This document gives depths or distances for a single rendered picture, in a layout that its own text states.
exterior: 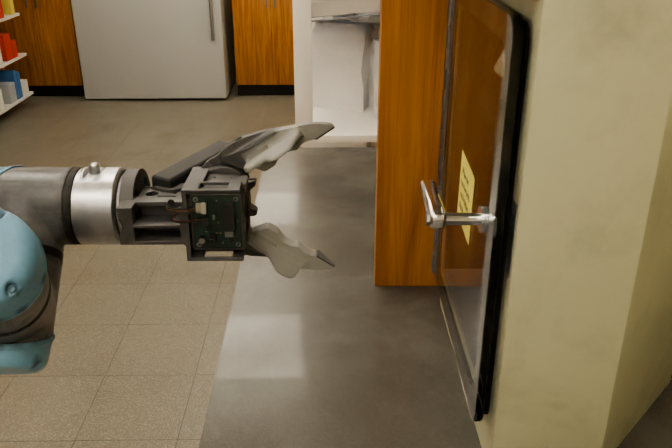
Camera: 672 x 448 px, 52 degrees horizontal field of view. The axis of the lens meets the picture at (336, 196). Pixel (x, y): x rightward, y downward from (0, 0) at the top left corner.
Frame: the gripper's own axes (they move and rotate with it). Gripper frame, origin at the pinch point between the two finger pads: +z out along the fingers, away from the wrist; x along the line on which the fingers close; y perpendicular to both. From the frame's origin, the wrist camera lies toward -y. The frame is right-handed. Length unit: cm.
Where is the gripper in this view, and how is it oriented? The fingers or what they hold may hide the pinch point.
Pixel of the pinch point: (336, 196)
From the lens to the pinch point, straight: 68.4
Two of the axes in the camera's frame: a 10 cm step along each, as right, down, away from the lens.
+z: 10.0, -0.1, 0.2
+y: 0.2, 3.7, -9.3
